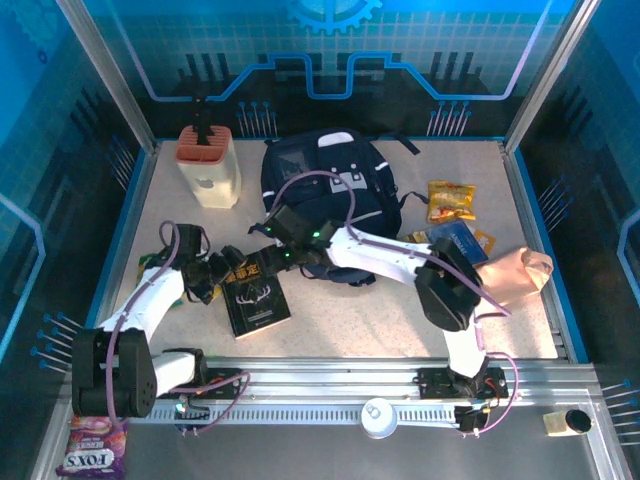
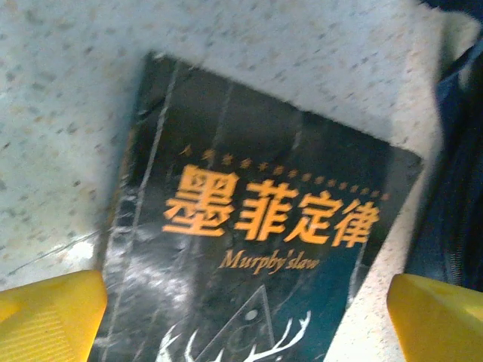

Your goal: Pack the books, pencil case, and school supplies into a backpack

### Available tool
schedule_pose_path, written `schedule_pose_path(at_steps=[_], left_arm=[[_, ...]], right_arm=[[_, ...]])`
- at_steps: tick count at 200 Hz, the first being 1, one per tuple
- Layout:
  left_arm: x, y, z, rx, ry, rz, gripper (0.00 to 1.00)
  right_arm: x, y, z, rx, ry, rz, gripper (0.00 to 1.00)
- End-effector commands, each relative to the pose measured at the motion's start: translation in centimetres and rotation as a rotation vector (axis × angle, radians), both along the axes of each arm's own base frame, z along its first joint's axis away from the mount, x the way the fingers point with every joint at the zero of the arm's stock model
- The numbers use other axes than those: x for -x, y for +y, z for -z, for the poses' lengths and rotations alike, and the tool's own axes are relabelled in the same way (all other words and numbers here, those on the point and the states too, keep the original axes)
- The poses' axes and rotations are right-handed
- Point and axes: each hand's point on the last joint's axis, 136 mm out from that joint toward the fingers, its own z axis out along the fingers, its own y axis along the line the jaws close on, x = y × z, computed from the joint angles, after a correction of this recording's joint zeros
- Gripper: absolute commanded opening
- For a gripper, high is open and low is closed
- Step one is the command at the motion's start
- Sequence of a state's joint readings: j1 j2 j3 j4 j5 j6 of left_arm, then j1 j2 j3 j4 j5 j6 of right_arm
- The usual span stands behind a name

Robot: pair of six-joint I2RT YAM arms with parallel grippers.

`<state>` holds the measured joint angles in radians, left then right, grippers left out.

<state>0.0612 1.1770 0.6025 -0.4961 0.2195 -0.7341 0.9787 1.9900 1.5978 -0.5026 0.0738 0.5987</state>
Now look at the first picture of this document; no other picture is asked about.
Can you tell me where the aluminium frame post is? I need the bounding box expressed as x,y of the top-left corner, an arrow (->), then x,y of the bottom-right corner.
54,0 -> 160,154
501,0 -> 599,154

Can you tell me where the black book with antlers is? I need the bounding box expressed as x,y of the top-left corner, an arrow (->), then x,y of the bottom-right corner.
219,249 -> 293,340

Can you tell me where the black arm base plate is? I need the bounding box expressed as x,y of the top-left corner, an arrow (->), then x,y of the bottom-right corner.
417,367 -> 509,401
199,367 -> 245,401

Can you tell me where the white round cap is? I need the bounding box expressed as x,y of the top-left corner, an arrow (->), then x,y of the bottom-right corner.
360,397 -> 400,440

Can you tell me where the green Fox's candy bag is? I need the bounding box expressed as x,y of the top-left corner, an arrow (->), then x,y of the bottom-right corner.
137,252 -> 224,306

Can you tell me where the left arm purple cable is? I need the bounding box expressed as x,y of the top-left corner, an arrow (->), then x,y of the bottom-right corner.
104,219 -> 251,436

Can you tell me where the yellow snack bag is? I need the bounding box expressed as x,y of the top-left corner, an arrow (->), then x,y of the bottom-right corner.
425,179 -> 477,225

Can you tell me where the small beige sponge block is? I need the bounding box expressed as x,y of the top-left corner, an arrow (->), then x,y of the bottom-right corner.
543,412 -> 569,437

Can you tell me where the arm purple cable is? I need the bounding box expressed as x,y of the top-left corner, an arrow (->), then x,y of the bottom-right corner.
104,219 -> 251,436
269,170 -> 521,437

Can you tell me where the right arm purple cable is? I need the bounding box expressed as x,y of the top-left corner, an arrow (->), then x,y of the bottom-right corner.
269,170 -> 521,437

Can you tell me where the black round cap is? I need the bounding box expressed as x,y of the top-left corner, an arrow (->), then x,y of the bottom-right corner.
566,408 -> 593,434

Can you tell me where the cream knife block orange top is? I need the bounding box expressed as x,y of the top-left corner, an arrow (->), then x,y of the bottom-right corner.
174,124 -> 242,210

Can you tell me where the black knife handle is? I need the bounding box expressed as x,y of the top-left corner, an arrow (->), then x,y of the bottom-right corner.
192,97 -> 214,146

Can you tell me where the peach fabric pouch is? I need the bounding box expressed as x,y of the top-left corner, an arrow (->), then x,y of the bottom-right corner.
472,244 -> 555,309

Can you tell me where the blue Animal Farm book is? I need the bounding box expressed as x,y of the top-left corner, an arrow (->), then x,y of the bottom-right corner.
399,219 -> 489,266

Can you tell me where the navy blue backpack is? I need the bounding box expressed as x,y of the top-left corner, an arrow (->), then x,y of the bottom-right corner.
249,128 -> 431,287

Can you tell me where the orange card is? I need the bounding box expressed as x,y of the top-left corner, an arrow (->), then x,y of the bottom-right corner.
472,228 -> 499,254

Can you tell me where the aluminium frame beam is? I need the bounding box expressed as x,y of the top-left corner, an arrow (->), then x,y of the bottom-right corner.
64,355 -> 601,406

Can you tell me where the slotted white cable duct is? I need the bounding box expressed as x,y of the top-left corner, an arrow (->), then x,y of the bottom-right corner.
127,403 -> 464,425

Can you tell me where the purple Fox's candy bag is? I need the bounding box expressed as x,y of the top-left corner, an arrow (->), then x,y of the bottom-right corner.
55,414 -> 130,479

